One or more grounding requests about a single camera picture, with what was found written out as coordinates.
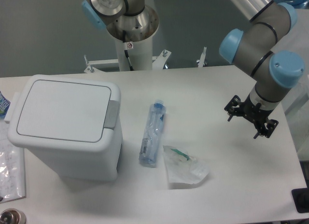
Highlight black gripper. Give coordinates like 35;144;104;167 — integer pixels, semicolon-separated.
224;95;279;139

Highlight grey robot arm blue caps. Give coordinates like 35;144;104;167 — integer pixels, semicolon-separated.
219;0;305;138

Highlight silver second robot arm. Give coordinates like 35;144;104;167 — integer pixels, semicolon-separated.
81;0;159;42

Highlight grey trash can push button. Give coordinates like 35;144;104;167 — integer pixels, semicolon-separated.
104;100;120;129

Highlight white plastic trash can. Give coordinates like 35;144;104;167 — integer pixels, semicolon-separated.
8;75;123;181

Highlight white trash can lid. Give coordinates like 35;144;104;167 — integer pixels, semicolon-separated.
16;80;111;143

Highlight clear plastic wrapper bag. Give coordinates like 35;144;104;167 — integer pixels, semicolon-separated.
163;145;210;189

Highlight black device at table edge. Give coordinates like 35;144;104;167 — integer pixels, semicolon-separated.
292;188;309;213

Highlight crushed clear plastic bottle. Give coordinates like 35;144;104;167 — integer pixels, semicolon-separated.
139;100;166;168

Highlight plastic-covered paper sheet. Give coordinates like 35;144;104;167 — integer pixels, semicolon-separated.
0;120;26;203

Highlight green blue package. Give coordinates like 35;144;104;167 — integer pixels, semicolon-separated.
0;92;11;119

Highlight round metal object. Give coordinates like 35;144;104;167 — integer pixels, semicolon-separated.
0;208;27;224

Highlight white pedestal base frame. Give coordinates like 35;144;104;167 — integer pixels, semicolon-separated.
83;46;208;73

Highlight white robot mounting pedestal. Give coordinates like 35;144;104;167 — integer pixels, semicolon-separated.
114;37;153;71

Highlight black cable on pedestal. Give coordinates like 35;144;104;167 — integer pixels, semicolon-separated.
122;30;134;71

